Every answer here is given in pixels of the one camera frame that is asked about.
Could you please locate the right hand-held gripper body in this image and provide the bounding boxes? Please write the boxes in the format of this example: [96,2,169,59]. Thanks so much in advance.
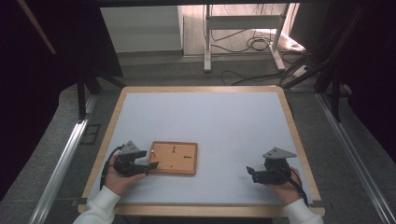
[262,147,298,185]

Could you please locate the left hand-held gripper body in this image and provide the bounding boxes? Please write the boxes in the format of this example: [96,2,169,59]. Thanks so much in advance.
[113,140,148,178]

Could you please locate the wooden picture frame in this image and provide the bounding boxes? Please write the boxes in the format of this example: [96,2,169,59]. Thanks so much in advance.
[147,140,199,177]

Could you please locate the person's left hand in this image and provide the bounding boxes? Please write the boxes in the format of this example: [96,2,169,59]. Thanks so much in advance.
[103,154,148,197]

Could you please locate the person's right hand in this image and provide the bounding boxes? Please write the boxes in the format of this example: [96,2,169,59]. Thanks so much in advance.
[263,165,304,206]

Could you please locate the black floor grate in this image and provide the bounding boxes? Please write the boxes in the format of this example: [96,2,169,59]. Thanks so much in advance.
[79,123,102,146]

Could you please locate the white table mat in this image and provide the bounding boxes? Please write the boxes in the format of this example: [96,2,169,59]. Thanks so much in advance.
[87,91,314,206]

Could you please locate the black metal stand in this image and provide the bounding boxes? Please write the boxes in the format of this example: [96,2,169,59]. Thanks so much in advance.
[279,3,369,123]
[76,66,128,121]

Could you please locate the white power strip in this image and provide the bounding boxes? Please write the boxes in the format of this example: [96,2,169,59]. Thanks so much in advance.
[292,63,313,78]

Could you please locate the dark curtain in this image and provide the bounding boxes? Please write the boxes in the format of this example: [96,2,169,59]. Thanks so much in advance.
[334,0,396,155]
[0,0,124,202]

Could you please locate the white board panel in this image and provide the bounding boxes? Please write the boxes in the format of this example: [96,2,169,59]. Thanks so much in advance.
[99,6,184,54]

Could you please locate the white crumpled cloth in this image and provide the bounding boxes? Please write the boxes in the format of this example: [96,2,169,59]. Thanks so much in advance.
[253,28,306,53]

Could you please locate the wooden stick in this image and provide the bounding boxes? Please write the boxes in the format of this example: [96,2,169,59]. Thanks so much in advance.
[16,0,58,56]

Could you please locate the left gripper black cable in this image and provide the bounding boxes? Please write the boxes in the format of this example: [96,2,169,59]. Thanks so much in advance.
[99,144,126,191]

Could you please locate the aluminium floor rail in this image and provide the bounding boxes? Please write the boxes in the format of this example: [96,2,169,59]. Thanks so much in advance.
[28,93,98,224]
[315,92,396,224]

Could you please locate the long black floor cable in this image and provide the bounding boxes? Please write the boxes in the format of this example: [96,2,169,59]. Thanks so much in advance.
[220,70,283,87]

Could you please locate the tangled black floor cables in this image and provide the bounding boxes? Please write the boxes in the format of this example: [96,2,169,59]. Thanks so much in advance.
[210,28,283,54]

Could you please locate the white metal stand frame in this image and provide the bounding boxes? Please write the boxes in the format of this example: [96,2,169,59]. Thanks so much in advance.
[203,3,292,74]

